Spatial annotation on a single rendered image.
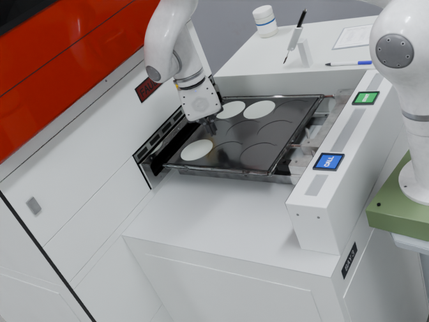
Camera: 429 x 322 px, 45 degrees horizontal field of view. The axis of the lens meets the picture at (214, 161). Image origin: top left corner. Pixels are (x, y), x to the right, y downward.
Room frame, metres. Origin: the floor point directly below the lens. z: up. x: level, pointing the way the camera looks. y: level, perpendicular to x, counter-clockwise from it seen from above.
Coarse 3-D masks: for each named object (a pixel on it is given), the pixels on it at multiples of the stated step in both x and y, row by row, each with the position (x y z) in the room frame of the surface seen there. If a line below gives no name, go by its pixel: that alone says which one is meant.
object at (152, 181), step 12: (216, 84) 1.60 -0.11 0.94; (180, 120) 1.45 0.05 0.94; (168, 132) 1.40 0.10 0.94; (192, 132) 1.48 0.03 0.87; (156, 144) 1.36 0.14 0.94; (168, 144) 1.38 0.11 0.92; (144, 156) 1.32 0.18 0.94; (156, 156) 1.33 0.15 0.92; (144, 168) 1.29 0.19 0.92; (156, 180) 1.30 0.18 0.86
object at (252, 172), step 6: (168, 168) 1.29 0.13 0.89; (174, 168) 1.27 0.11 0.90; (180, 168) 1.25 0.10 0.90; (186, 168) 1.24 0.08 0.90; (192, 168) 1.22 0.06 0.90; (198, 168) 1.21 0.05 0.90; (204, 168) 1.20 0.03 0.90; (210, 168) 1.18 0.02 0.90; (216, 168) 1.17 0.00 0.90; (222, 168) 1.16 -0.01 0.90; (228, 168) 1.15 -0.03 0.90; (246, 174) 1.10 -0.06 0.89; (252, 174) 1.09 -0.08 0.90; (258, 174) 1.07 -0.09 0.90; (264, 174) 1.06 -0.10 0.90
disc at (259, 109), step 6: (258, 102) 1.43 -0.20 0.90; (264, 102) 1.42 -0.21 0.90; (270, 102) 1.40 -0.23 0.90; (246, 108) 1.43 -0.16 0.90; (252, 108) 1.41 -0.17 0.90; (258, 108) 1.40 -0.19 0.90; (264, 108) 1.38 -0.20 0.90; (270, 108) 1.37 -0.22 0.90; (246, 114) 1.39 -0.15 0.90; (252, 114) 1.38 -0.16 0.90; (258, 114) 1.36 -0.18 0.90; (264, 114) 1.35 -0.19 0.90
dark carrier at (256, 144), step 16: (240, 112) 1.42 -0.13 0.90; (272, 112) 1.34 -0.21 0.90; (288, 112) 1.30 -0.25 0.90; (304, 112) 1.26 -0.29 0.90; (224, 128) 1.36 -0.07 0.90; (240, 128) 1.33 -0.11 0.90; (256, 128) 1.29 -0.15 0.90; (272, 128) 1.25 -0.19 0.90; (288, 128) 1.22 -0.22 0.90; (224, 144) 1.28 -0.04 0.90; (240, 144) 1.24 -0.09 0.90; (256, 144) 1.21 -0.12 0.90; (272, 144) 1.18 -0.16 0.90; (176, 160) 1.30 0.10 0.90; (192, 160) 1.26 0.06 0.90; (208, 160) 1.23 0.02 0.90; (224, 160) 1.20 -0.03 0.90; (240, 160) 1.16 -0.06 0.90; (256, 160) 1.13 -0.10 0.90; (272, 160) 1.10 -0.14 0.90
